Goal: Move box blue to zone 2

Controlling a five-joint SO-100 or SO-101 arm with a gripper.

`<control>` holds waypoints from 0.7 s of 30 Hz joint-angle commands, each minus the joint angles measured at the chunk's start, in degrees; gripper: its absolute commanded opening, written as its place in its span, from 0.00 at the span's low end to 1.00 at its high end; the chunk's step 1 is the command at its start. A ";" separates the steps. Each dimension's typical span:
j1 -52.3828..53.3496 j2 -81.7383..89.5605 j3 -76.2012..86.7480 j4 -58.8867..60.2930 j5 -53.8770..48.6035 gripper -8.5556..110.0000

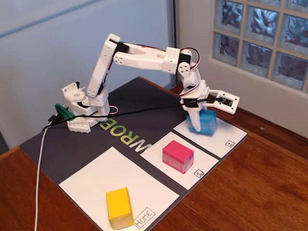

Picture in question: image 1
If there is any green clamp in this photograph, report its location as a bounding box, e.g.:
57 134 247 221
54 103 76 121

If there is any blue paper box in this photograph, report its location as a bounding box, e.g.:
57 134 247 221
186 109 218 136

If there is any white paper sheet marked 2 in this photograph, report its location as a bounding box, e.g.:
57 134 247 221
173 113 248 159

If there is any black camera cable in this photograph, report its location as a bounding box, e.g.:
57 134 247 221
42 96 224 132

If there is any yellow paper box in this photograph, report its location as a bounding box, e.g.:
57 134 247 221
105 187 135 230

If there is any white cable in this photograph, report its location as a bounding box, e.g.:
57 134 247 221
33 124 52 231

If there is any white paper sheet marked 1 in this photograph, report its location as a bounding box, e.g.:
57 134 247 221
139 131 220 191

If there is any black mat with WROB print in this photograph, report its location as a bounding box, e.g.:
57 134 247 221
20 77 248 231

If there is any white paper sheet marked HOME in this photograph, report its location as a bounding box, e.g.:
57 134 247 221
58 146 180 231

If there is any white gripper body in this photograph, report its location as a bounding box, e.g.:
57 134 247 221
180 80 210 112

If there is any pink paper box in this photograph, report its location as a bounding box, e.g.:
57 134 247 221
162 141 194 174

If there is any red black servo wire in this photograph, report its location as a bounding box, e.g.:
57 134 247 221
180 47 201 73

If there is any grey metal partition post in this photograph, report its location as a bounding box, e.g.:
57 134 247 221
172 0 181 89

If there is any glass block window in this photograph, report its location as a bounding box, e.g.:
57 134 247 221
211 0 308 91

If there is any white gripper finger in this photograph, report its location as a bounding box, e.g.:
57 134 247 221
185 108 202 133

